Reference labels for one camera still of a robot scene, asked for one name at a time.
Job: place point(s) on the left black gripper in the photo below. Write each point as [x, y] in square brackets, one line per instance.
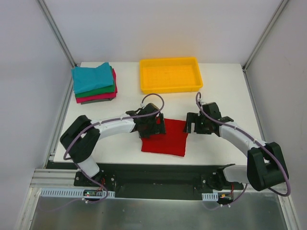
[158, 126]

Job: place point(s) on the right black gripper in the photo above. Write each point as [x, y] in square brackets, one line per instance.
[191, 123]

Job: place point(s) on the red t shirt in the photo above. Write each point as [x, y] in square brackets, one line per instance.
[173, 142]

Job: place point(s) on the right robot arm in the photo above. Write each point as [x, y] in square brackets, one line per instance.
[265, 166]

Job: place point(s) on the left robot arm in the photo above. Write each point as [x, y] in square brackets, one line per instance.
[80, 139]

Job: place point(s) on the folded magenta t shirt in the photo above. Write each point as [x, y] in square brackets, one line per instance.
[99, 96]

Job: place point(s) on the folded grey t shirt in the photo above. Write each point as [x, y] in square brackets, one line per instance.
[98, 100]

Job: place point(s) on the folded green t shirt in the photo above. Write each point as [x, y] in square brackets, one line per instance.
[108, 89]

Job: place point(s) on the yellow plastic bin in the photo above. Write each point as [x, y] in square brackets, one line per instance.
[170, 75]

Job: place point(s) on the folded teal t shirt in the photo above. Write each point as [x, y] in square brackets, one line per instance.
[86, 79]

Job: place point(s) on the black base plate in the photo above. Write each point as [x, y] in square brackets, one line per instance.
[157, 191]

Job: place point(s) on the right white cable duct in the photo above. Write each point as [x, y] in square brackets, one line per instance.
[211, 197]

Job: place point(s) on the white cable duct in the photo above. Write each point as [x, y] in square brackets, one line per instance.
[211, 197]
[76, 193]

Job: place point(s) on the left white cable duct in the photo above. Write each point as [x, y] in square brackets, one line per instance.
[76, 193]

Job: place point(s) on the aluminium front rail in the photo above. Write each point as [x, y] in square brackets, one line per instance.
[52, 177]

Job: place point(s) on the right aluminium frame post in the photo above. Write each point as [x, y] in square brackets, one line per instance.
[271, 23]

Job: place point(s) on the aluminium frame post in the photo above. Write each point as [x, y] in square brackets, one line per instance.
[271, 23]
[56, 32]

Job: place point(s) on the left aluminium frame post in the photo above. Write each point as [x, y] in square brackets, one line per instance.
[56, 32]

